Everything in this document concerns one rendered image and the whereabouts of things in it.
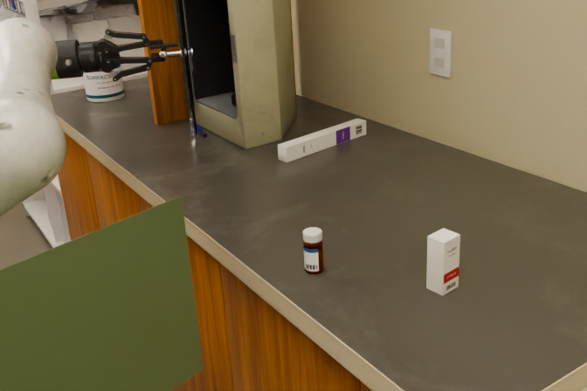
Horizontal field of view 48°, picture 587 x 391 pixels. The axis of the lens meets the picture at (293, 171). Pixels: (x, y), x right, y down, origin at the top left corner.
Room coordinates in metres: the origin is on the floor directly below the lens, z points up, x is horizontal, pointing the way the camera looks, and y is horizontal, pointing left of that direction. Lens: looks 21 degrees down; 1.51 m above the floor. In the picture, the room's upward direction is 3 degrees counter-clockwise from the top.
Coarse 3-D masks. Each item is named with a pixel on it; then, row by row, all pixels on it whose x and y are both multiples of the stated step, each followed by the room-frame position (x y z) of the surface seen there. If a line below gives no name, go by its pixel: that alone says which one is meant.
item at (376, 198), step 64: (64, 128) 2.01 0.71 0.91; (128, 128) 1.88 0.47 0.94; (320, 128) 1.76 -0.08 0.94; (384, 128) 1.73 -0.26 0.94; (192, 192) 1.36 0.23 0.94; (256, 192) 1.34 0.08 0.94; (320, 192) 1.32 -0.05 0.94; (384, 192) 1.30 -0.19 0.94; (448, 192) 1.28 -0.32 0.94; (512, 192) 1.26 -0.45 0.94; (576, 192) 1.24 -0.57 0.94; (256, 256) 1.05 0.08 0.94; (384, 256) 1.02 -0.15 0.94; (512, 256) 0.99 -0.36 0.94; (576, 256) 0.98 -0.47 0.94; (320, 320) 0.84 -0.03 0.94; (384, 320) 0.83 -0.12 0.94; (448, 320) 0.82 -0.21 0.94; (512, 320) 0.81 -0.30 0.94; (576, 320) 0.80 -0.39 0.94; (384, 384) 0.70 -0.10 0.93; (448, 384) 0.68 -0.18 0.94; (512, 384) 0.67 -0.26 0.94; (576, 384) 0.69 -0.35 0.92
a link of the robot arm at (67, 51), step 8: (64, 40) 1.64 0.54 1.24; (72, 40) 1.64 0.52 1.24; (64, 48) 1.61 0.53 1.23; (72, 48) 1.61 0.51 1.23; (64, 56) 1.60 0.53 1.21; (72, 56) 1.60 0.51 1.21; (64, 64) 1.59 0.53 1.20; (72, 64) 1.60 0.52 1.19; (80, 64) 1.62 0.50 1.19; (64, 72) 1.60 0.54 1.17; (72, 72) 1.61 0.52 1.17; (80, 72) 1.62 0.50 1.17
